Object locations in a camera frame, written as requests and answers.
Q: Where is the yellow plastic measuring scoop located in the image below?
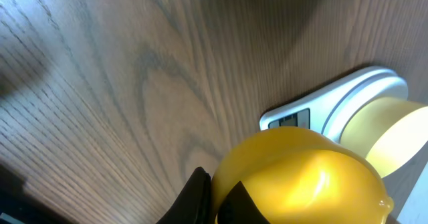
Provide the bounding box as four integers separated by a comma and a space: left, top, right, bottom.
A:
210, 127, 394, 223

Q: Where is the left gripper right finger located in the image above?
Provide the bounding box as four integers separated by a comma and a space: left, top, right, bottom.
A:
217, 181, 270, 224

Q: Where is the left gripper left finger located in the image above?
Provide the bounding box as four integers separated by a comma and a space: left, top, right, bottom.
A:
156, 167, 211, 224

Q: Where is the pale yellow bowl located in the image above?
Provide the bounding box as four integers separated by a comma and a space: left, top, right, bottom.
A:
340, 97, 427, 178

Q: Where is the white digital kitchen scale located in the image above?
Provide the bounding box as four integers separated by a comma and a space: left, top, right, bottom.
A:
259, 66, 409, 143

